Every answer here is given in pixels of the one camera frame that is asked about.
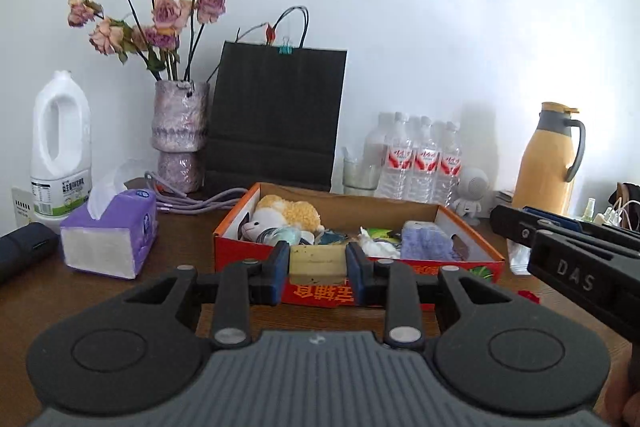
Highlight white robot figure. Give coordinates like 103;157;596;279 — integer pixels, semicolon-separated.
452;167;491;219

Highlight white milk jug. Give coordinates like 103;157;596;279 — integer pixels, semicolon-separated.
29;70;94;229

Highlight yellow thermos jug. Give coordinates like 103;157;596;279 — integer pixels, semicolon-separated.
510;101;586;218

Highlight plush toy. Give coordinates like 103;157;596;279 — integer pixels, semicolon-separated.
238;194;326;244

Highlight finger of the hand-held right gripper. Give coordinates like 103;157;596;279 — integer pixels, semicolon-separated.
527;229;640;339
489;204;640;259

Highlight purple tissue pack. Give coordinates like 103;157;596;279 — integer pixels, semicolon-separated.
59;171;159;281

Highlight purple cloth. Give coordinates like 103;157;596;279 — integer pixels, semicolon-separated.
399;220;464;262

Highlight unlabelled clear water bottle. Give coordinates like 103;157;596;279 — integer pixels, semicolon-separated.
364;111;396;194

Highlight glass cup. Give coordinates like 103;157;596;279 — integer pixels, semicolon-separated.
342;146;382;196

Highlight dark blue pouch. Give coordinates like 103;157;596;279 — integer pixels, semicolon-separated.
0;221;61;286

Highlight white plastic packet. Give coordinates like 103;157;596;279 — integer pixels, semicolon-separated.
506;239;534;277

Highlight red cardboard box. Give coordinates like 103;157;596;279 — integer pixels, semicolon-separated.
213;181;506;311

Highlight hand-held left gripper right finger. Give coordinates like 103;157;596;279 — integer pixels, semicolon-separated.
346;241;516;349

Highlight white cables bundle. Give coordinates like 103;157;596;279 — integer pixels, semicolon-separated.
612;181;640;234

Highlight small spray bottles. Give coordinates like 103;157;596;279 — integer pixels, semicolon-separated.
579;196;617;224

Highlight grey cable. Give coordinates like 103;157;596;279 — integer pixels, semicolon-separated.
144;171;251;218

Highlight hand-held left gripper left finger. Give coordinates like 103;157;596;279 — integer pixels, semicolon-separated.
122;241;291;349

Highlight black paper bag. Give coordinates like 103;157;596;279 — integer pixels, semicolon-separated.
203;6;349;196

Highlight red label water bottle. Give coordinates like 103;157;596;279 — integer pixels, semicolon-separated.
407;116;439;203
379;112;415;200
433;121;464;207

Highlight purple ceramic vase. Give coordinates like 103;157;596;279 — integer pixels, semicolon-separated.
151;79;210;194

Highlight white card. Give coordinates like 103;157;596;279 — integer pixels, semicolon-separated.
10;186;36;229

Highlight clear plastic wrapped item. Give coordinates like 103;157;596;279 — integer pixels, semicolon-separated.
262;226;304;248

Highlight crumpled white tissue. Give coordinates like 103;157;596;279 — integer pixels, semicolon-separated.
358;227;402;259

